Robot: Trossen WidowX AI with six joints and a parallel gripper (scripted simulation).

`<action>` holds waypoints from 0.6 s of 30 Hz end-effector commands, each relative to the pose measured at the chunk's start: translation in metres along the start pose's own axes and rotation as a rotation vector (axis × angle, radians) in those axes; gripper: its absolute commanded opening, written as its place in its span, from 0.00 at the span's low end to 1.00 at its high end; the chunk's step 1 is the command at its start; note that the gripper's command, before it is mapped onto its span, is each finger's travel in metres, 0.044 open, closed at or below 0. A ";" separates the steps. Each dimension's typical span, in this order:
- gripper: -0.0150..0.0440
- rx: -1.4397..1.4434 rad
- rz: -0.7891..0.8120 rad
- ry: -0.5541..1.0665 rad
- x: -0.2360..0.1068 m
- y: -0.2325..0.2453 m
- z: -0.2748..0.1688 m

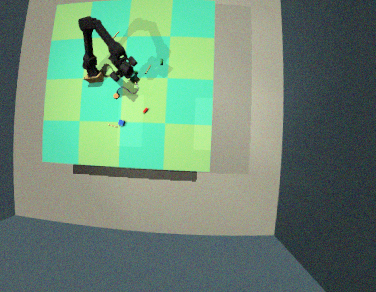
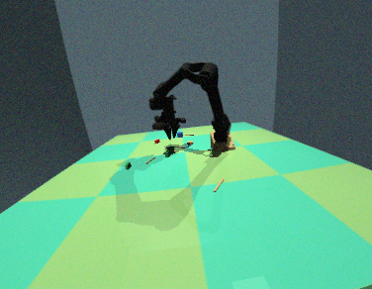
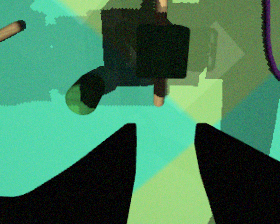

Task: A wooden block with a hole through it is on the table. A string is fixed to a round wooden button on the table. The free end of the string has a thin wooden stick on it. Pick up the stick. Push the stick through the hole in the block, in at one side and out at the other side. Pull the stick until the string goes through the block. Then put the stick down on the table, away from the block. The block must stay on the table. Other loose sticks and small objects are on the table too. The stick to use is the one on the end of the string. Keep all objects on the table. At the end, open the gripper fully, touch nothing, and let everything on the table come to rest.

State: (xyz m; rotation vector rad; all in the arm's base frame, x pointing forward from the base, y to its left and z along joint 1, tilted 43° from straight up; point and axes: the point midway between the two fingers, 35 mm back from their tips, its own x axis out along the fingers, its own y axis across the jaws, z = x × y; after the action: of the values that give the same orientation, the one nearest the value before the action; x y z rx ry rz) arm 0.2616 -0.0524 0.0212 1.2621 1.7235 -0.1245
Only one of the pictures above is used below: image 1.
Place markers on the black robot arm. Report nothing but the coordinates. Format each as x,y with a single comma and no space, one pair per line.
87,25

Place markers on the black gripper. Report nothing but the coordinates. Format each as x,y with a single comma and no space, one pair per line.
115,76

